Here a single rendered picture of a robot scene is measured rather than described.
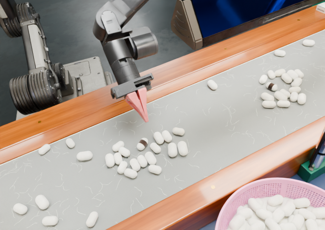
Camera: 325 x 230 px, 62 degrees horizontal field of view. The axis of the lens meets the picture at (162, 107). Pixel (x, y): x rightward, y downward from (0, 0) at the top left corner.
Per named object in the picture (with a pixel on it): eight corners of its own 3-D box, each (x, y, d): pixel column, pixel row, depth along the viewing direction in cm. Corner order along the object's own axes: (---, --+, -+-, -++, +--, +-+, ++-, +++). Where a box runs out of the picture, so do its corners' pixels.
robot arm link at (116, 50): (99, 48, 67) (102, 38, 61) (125, 41, 69) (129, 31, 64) (110, 74, 66) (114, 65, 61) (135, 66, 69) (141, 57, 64)
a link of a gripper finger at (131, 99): (168, 112, 62) (152, 75, 62) (139, 124, 60) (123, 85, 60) (162, 116, 68) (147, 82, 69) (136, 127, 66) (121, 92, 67)
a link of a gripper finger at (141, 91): (158, 116, 61) (142, 78, 62) (129, 128, 59) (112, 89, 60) (154, 119, 68) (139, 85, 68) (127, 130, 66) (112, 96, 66)
